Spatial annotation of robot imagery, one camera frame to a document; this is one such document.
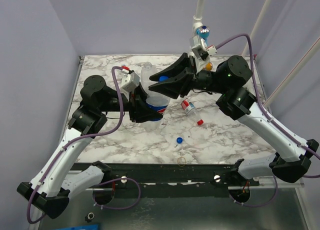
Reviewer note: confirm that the aluminium rail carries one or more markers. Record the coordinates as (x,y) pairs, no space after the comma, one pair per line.
(263,182)

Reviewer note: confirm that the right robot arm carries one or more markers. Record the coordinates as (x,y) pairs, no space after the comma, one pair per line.
(292,158)

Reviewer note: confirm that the yellow brass faucet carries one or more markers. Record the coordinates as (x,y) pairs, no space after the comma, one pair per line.
(208,66)

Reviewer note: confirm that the rubber band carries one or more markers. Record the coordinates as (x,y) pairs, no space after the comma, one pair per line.
(181,161)

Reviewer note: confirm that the blue faucet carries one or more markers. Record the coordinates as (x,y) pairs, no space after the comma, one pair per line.
(203,32)

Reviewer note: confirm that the white PVC pipe frame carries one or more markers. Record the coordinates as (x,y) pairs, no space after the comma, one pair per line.
(198,16)

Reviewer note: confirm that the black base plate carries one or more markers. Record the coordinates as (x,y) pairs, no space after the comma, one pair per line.
(175,181)

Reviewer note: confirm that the blue box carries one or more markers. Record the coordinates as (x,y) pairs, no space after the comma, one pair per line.
(82,227)

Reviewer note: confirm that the blue label bottle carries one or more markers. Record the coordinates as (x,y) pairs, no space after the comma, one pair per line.
(158,103)

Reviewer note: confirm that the large clear juice bottle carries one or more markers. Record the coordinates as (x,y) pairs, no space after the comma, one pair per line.
(147,70)

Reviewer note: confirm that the red label bottle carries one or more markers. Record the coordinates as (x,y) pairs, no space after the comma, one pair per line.
(191,112)

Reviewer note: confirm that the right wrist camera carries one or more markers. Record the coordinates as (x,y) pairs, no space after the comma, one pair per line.
(201,52)

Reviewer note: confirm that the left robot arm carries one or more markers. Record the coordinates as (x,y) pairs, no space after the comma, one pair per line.
(51,191)

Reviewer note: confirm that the blue bottle cap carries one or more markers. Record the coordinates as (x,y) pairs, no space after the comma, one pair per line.
(179,140)
(162,78)

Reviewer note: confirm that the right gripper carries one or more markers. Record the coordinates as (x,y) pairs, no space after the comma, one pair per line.
(191,75)

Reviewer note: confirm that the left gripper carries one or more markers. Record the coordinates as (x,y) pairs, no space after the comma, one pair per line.
(138,108)

